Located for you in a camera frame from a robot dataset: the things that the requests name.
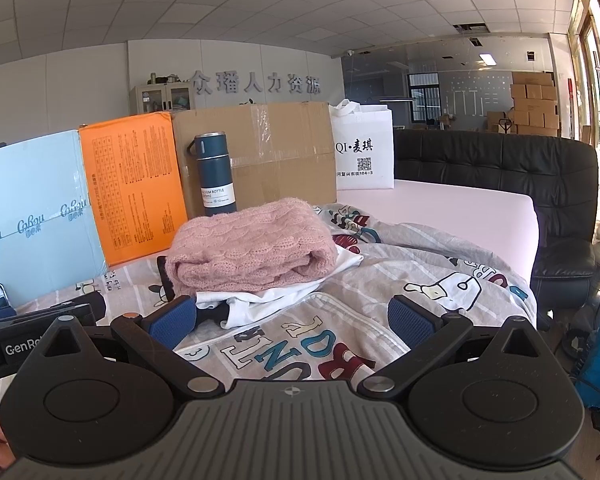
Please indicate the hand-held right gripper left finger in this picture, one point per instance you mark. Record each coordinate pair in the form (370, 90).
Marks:
(172, 322)

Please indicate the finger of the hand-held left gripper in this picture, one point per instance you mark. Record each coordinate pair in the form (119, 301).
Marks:
(20, 324)
(96, 307)

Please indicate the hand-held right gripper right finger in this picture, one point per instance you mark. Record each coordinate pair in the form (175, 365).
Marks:
(405, 322)

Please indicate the pink knit sweater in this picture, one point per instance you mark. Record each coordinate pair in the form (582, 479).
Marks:
(250, 245)

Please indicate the black garment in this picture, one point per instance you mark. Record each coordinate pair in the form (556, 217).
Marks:
(164, 280)

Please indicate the cartoon printed quilt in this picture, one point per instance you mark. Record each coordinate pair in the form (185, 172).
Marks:
(405, 260)

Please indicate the white garment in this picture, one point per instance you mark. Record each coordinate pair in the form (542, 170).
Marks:
(280, 300)

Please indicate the orange cardboard box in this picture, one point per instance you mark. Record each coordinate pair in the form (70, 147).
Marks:
(130, 185)

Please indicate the large light blue carton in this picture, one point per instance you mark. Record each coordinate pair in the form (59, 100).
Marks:
(30, 175)

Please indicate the dark blue vacuum bottle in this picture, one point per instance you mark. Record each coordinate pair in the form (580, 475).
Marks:
(215, 170)

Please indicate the black leather sofa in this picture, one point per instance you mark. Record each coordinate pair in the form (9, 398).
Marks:
(480, 160)

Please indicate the brown cardboard box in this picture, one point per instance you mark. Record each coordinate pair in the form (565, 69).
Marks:
(280, 160)

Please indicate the white tote bag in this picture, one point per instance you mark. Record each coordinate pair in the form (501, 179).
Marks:
(362, 130)

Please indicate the grey glass-door cabinet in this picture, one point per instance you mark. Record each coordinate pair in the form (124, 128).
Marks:
(160, 100)

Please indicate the stack of cardboard boxes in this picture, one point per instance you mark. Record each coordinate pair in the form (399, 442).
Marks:
(530, 105)

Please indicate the ceiling light panel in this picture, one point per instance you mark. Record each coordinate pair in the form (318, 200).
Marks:
(486, 59)

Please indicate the metal wall lettering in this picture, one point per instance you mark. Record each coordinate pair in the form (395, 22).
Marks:
(203, 76)

